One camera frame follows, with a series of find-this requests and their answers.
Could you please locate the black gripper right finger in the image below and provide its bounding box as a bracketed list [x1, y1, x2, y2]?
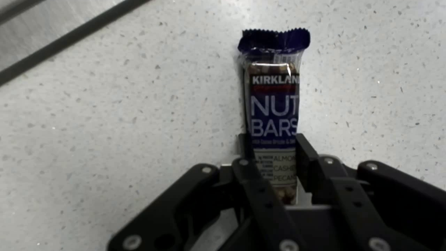
[296, 133, 446, 251]

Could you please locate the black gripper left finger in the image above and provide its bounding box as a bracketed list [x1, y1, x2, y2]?
[108, 133, 304, 251]

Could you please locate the blue nut bar wrapper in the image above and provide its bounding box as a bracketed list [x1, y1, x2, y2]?
[237, 27, 313, 206]

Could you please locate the stainless steel double sink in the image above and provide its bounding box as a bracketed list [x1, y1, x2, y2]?
[0, 0, 152, 88]

